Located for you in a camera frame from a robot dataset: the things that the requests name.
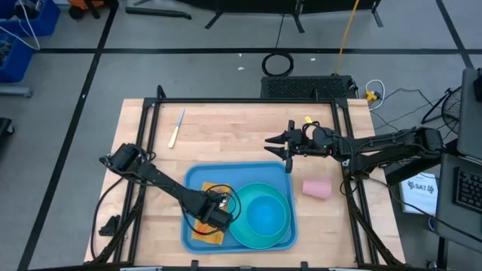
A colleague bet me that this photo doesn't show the black floor cables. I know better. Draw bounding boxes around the black floor cables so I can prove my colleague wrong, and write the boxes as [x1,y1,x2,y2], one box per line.
[371,87,453,144]

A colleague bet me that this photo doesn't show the pink plastic cup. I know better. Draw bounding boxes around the pink plastic cup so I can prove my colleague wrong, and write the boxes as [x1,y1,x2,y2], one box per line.
[301,178,333,200]

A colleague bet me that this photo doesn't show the yellow-handled knife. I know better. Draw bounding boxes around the yellow-handled knife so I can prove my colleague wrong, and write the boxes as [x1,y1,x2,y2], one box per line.
[167,108,186,150]

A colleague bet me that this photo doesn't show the black perforated computer case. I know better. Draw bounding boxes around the black perforated computer case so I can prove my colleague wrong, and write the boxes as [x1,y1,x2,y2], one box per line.
[260,75,357,100]

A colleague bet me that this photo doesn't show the black wire fan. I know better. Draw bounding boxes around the black wire fan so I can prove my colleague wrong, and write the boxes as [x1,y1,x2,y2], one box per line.
[420,85,463,135]

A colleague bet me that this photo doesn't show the blue storage bin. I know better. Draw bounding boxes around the blue storage bin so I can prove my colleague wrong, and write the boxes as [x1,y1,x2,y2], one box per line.
[0,32,35,84]
[0,0,61,38]

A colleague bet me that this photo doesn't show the white cable loop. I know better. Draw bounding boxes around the white cable loop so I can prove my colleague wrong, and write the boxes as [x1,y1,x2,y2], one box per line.
[364,78,387,111]

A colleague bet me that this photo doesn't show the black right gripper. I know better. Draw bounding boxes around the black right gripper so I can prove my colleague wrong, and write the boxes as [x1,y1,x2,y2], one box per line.
[264,119,337,174]

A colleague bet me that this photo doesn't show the light blue plastic tray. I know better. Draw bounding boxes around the light blue plastic tray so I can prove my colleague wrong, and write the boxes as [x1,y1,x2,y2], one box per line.
[180,161,298,255]

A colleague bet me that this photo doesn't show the yellow cloth napkin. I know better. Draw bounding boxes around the yellow cloth napkin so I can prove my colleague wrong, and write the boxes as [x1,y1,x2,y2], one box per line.
[191,181,231,245]

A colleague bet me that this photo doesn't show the white printed paper sheet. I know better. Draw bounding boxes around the white printed paper sheet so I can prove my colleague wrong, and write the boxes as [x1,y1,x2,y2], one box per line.
[398,172,440,218]

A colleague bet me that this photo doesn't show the orange black device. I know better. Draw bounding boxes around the orange black device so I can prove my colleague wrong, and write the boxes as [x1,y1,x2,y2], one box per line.
[66,0,120,20]

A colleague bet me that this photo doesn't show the teal bowl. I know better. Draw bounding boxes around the teal bowl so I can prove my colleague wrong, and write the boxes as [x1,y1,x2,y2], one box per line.
[228,182,292,250]

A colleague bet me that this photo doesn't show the black partition panel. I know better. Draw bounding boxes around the black partition panel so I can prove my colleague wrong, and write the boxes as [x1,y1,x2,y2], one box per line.
[176,0,385,35]

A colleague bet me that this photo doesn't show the grey desk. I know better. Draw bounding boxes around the grey desk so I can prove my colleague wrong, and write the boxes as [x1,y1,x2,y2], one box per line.
[435,152,482,242]

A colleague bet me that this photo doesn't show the grey metal bar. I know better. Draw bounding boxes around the grey metal bar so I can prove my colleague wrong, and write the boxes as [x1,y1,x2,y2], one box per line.
[0,86,33,99]

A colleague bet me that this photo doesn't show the black keyboard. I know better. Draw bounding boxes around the black keyboard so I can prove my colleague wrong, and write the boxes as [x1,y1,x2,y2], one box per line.
[453,167,482,215]

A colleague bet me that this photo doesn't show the black bracket block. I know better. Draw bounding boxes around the black bracket block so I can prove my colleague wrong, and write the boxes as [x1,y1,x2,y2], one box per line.
[98,214,121,237]

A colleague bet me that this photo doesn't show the black metal table frame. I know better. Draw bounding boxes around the black metal table frame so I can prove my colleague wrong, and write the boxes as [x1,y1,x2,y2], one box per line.
[90,84,406,271]

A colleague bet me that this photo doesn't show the blue plastic bowl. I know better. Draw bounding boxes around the blue plastic bowl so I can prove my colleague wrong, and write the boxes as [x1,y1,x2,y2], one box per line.
[246,195,286,237]

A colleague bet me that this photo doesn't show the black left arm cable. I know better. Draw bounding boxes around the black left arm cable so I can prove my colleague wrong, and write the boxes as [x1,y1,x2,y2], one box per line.
[90,175,127,260]

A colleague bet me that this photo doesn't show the coiled black cable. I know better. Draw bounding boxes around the coiled black cable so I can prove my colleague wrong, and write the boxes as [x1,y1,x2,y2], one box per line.
[261,13,295,78]

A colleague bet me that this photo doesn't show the grey laptop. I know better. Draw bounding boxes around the grey laptop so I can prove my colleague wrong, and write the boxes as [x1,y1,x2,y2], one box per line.
[457,67,482,161]

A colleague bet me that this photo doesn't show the black tube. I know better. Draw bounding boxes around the black tube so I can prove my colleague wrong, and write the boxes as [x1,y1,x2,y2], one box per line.
[125,6,192,20]

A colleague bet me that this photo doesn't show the yellow cable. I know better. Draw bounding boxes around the yellow cable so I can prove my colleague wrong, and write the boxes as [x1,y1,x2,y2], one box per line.
[334,0,361,76]

